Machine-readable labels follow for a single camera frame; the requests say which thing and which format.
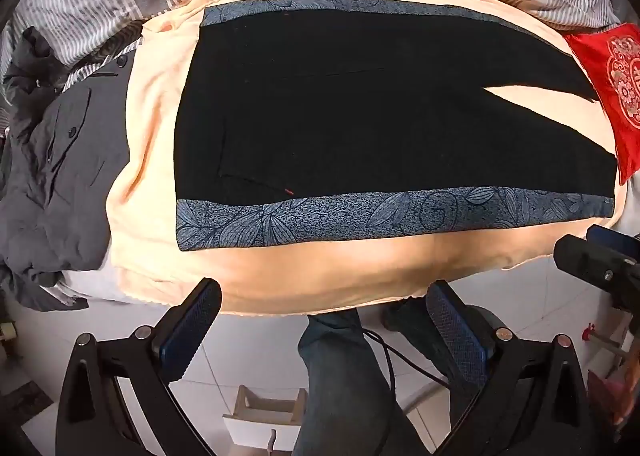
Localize white floor box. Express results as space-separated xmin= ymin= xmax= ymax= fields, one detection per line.
xmin=222 ymin=384 xmax=308 ymax=454

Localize black cable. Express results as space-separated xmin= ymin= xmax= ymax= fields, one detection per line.
xmin=361 ymin=329 xmax=451 ymax=387

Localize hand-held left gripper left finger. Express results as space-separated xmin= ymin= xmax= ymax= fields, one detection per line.
xmin=54 ymin=277 xmax=223 ymax=456

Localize red embroidered cushion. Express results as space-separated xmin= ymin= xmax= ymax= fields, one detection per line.
xmin=564 ymin=22 xmax=640 ymax=186

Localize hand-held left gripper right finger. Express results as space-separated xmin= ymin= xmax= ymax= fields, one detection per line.
xmin=425 ymin=280 xmax=608 ymax=456

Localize peach blanket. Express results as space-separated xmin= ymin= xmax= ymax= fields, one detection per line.
xmin=106 ymin=0 xmax=628 ymax=318

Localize dark grey jacket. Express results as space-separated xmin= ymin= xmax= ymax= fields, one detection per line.
xmin=0 ymin=26 xmax=136 ymax=312

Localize person's leg in jeans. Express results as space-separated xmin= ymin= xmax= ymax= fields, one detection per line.
xmin=292 ymin=309 xmax=418 ymax=456

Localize pink object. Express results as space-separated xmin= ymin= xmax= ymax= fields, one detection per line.
xmin=587 ymin=367 xmax=640 ymax=437

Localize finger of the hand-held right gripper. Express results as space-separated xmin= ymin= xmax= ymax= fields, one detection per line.
xmin=553 ymin=235 xmax=640 ymax=308
xmin=586 ymin=225 xmax=640 ymax=259

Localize black pants with patterned stripes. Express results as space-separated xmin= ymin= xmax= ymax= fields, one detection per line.
xmin=175 ymin=0 xmax=617 ymax=253

